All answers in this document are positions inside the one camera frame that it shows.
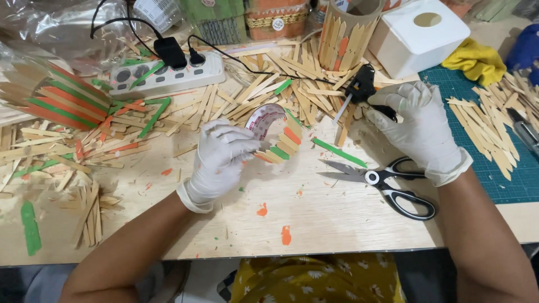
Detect person's left hand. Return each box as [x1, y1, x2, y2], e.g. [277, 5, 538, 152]
[176, 119, 262, 214]

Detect person's right hand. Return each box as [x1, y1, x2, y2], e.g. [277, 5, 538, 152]
[365, 81, 473, 187]

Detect tape roll with glued sticks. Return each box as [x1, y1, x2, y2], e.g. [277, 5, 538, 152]
[245, 104, 304, 165]

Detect black hot glue gun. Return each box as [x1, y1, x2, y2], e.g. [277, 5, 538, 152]
[332, 63, 399, 125]

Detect scattered heap of craft sticks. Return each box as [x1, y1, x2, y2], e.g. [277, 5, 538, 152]
[0, 37, 422, 250]

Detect long green painted stick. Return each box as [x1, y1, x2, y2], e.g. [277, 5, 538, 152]
[312, 137, 369, 169]

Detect white power strip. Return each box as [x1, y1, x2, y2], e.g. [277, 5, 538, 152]
[109, 51, 226, 100]

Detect black power adapter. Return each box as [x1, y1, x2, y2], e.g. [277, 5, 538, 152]
[90, 0, 188, 70]

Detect green stick box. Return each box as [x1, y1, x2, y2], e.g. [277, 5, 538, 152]
[181, 0, 247, 46]

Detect orange stick box with trim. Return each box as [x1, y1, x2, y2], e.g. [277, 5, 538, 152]
[245, 0, 310, 41]

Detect round holder with plain sticks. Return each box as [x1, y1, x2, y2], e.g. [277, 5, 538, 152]
[318, 0, 384, 72]

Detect black and white scissors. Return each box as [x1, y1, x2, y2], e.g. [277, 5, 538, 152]
[317, 157, 437, 221]

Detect yellow floral garment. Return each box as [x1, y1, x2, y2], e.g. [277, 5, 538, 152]
[229, 252, 406, 303]

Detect white plastic basket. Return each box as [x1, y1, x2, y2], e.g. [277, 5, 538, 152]
[133, 0, 182, 33]

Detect orange green striped stick holder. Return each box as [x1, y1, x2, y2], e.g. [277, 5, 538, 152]
[0, 62, 113, 131]

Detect white tissue box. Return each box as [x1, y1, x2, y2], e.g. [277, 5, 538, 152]
[368, 0, 471, 80]

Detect green cutting mat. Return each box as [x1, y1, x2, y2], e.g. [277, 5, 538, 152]
[419, 65, 539, 205]

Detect clear plastic bag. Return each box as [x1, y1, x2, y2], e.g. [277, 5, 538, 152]
[0, 0, 141, 78]

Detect wide green painted stick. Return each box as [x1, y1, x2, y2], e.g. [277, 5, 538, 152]
[20, 201, 43, 256]

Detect yellow cloth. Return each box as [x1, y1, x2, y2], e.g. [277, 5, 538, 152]
[441, 37, 507, 87]

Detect pile of pointed wooden sticks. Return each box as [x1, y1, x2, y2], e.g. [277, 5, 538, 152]
[446, 71, 539, 182]

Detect grey utility knife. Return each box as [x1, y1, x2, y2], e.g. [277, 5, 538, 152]
[507, 108, 539, 157]

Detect blue cloth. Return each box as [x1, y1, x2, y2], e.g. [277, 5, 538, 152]
[505, 24, 539, 86]

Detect black plug with cable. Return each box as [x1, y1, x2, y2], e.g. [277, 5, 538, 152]
[187, 35, 333, 84]

